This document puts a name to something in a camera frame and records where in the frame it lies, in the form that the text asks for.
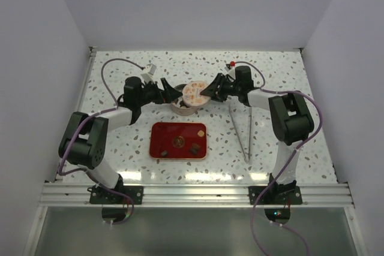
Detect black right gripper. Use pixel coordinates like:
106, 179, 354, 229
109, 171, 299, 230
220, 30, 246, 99
200, 73, 241, 103

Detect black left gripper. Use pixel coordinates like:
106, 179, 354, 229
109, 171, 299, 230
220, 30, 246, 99
136, 78, 182, 107

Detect round metal tin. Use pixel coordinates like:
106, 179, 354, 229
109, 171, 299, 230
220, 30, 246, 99
171, 97, 198, 116

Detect round metal tin lid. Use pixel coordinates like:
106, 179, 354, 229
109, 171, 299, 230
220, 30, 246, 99
182, 81, 211, 108

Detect metal tweezers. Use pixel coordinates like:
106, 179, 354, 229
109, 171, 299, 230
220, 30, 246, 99
228, 106, 253, 164

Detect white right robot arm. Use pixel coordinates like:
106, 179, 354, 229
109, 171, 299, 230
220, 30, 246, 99
200, 66, 319, 204

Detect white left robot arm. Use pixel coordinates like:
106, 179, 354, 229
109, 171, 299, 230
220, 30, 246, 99
57, 77, 182, 204

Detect red rectangular tray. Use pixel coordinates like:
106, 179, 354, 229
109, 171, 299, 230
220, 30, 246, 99
149, 122, 208, 160

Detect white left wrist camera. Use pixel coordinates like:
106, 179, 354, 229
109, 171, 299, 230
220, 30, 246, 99
141, 64, 157, 83

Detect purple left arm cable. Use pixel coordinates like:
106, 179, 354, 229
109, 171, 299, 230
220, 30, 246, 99
56, 58, 145, 225

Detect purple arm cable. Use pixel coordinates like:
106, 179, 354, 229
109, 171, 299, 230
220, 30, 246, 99
226, 61, 325, 256
56, 58, 145, 225

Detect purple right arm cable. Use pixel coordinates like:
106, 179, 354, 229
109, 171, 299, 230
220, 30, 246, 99
226, 61, 325, 256

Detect black right base bracket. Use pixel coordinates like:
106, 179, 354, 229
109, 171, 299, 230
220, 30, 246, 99
248, 185, 303, 205

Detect black base bracket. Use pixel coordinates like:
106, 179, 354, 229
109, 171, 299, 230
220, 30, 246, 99
87, 185, 144, 205
248, 185, 303, 205

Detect black left base bracket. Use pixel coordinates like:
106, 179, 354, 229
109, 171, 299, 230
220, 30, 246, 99
87, 185, 144, 205

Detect aluminium mounting rail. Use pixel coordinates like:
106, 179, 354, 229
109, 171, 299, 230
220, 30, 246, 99
38, 183, 354, 208

